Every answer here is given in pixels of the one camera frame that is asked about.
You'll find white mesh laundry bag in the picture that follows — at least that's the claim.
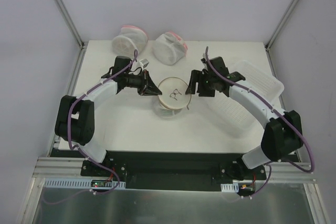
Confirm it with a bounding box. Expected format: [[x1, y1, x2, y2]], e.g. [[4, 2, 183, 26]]
[[153, 77, 192, 119]]

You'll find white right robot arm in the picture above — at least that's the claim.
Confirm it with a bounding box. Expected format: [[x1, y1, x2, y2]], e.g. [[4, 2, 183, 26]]
[[186, 57, 303, 179]]

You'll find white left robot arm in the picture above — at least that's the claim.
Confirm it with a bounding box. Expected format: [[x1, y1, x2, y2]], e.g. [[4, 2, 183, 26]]
[[55, 56, 162, 176]]

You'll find right pink-trimmed mesh laundry bag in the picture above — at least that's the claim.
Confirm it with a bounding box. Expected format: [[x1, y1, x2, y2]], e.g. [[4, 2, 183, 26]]
[[152, 31, 188, 66]]

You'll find pink-trimmed mesh laundry bag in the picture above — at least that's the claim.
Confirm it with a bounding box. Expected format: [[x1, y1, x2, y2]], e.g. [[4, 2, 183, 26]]
[[152, 31, 188, 66], [111, 25, 148, 59]]

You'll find left pink-trimmed mesh laundry bag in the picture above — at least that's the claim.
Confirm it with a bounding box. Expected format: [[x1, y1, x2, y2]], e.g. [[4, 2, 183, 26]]
[[111, 25, 148, 59]]

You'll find white perforated plastic basket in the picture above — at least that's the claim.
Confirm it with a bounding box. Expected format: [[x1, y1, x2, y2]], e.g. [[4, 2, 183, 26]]
[[205, 60, 284, 134]]

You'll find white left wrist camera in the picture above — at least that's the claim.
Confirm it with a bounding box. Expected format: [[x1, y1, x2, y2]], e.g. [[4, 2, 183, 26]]
[[139, 59, 149, 69]]

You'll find left aluminium frame post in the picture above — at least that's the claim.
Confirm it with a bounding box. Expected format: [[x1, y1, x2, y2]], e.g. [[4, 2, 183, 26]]
[[54, 0, 85, 49]]

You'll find aluminium frame post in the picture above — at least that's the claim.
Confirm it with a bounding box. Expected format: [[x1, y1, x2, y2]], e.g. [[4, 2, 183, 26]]
[[265, 0, 300, 52], [54, 0, 85, 49]]

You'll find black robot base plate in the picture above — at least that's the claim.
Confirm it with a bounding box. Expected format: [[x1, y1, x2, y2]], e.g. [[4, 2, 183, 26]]
[[80, 151, 270, 191]]

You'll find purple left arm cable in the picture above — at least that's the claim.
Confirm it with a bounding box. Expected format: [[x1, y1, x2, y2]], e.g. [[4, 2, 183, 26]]
[[43, 49, 140, 204]]

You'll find right white slotted cable duct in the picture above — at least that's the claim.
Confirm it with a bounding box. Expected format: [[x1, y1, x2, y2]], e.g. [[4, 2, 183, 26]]
[[220, 183, 239, 193]]

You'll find white slotted cable duct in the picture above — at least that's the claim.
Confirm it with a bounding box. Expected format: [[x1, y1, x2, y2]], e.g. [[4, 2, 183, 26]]
[[44, 178, 126, 190], [220, 183, 239, 193]]

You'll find left white slotted cable duct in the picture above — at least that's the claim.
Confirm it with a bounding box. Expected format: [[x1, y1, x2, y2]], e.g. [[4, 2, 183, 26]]
[[44, 178, 126, 190]]

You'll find aluminium front frame rail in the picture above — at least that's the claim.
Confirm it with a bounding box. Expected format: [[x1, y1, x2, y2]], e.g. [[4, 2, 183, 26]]
[[33, 157, 87, 179]]

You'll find right aluminium frame post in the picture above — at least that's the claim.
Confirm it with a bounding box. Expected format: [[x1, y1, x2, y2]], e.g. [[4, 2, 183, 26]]
[[265, 0, 300, 52]]

